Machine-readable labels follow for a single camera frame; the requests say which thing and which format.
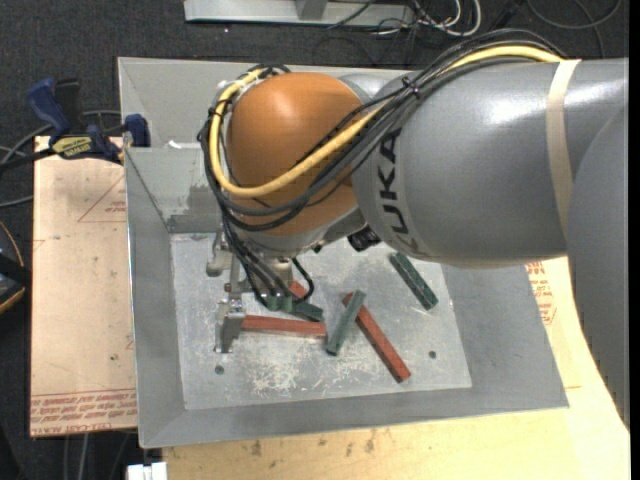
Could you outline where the black cylinder on white bracket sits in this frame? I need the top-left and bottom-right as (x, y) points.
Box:
(346, 227), (384, 254)

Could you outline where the grey metal bin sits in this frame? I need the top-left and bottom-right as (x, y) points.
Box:
(117, 56), (570, 450)

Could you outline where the dark green flat block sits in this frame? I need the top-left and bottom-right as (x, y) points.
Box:
(291, 301), (326, 323)
(388, 251), (440, 312)
(325, 289), (368, 358)

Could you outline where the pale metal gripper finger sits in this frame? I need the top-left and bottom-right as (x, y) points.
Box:
(214, 315), (247, 355)
(217, 296), (247, 318)

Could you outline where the brown cardboard board red print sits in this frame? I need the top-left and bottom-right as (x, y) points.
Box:
(29, 135), (584, 439)

